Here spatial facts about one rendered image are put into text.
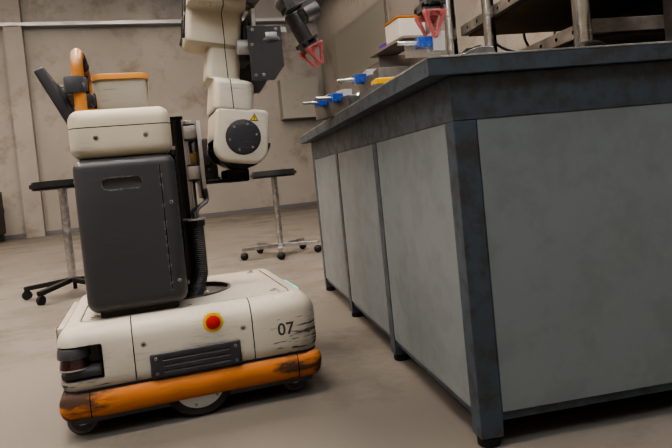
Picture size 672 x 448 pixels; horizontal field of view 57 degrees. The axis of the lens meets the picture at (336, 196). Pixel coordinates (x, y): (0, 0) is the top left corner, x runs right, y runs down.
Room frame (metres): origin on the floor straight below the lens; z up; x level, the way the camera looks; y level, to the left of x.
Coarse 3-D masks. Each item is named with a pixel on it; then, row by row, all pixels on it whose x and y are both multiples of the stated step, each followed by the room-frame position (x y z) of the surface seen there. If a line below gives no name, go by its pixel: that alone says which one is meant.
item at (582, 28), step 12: (576, 0) 2.09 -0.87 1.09; (588, 0) 2.09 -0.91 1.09; (576, 12) 2.09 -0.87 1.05; (588, 12) 2.09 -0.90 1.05; (576, 24) 2.10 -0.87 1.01; (588, 24) 2.08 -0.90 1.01; (456, 36) 3.23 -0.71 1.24; (576, 36) 2.10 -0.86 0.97; (588, 36) 2.08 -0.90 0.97; (456, 48) 3.23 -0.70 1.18
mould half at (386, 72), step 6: (474, 48) 1.89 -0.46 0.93; (480, 48) 1.89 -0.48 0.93; (486, 48) 1.89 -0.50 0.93; (492, 48) 1.90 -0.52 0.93; (402, 66) 1.85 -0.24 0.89; (378, 72) 1.83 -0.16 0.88; (384, 72) 1.84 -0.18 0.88; (390, 72) 1.84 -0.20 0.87; (396, 72) 1.84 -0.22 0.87; (366, 78) 1.98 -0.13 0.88; (372, 78) 1.90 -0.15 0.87; (360, 84) 2.06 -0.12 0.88; (366, 84) 1.98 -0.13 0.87; (360, 90) 2.07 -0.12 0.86; (366, 90) 1.99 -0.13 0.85; (360, 96) 2.08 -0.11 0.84
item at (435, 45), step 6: (420, 36) 1.73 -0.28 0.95; (426, 36) 1.73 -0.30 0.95; (438, 36) 1.73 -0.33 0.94; (444, 36) 1.74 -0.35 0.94; (402, 42) 1.74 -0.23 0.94; (408, 42) 1.74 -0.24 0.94; (414, 42) 1.74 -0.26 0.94; (420, 42) 1.73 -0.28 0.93; (426, 42) 1.73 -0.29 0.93; (432, 42) 1.74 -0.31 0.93; (438, 42) 1.73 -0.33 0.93; (444, 42) 1.74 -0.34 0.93; (420, 48) 1.76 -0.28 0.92; (426, 48) 1.76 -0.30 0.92; (432, 48) 1.74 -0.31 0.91; (438, 48) 1.73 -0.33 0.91; (444, 48) 1.74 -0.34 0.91
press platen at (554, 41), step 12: (600, 24) 2.16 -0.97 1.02; (612, 24) 2.17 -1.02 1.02; (624, 24) 2.17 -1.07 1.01; (636, 24) 2.18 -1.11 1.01; (648, 24) 2.19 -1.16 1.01; (660, 24) 2.20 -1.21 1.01; (552, 36) 2.37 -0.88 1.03; (564, 36) 2.29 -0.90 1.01; (528, 48) 2.56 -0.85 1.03; (540, 48) 2.47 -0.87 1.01
